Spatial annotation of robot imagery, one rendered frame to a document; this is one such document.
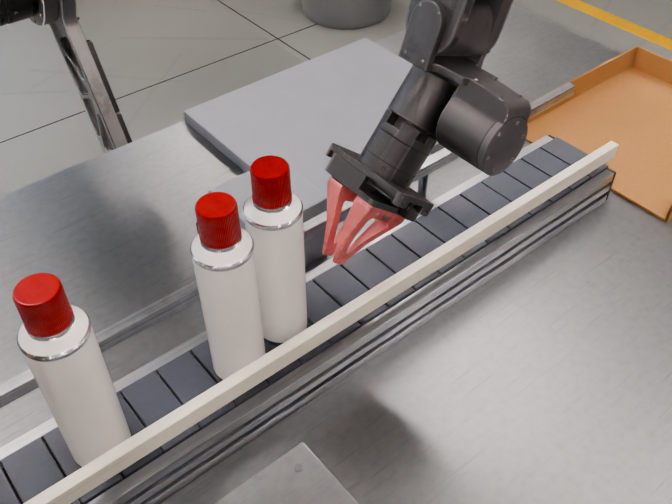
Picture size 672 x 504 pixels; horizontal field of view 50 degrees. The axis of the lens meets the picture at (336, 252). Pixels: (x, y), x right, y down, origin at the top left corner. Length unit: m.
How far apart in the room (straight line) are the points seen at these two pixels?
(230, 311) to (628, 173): 0.64
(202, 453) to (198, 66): 2.39
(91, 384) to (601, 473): 0.46
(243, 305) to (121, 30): 2.75
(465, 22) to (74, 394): 0.44
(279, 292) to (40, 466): 0.26
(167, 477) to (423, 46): 0.44
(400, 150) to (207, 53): 2.42
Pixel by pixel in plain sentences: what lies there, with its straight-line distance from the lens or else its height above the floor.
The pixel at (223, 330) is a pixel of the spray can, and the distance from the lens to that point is 0.64.
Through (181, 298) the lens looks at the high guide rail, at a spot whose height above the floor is 0.96.
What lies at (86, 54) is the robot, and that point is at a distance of 1.56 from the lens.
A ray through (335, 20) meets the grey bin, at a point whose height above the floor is 0.04.
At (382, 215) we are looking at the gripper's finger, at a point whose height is 0.98.
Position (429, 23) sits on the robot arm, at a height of 1.16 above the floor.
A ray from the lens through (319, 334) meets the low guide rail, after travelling 0.69.
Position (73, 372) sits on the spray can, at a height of 1.02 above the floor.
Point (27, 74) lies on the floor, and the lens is 3.11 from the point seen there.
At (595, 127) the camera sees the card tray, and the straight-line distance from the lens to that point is 1.16.
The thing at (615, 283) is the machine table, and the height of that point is 0.83.
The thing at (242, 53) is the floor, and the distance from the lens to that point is 3.04.
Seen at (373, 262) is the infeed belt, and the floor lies 0.88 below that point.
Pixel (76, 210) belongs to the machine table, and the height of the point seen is 0.83.
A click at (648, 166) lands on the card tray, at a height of 0.83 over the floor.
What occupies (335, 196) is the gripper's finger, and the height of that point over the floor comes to 1.00.
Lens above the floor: 1.45
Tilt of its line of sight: 44 degrees down
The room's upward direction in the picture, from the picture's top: straight up
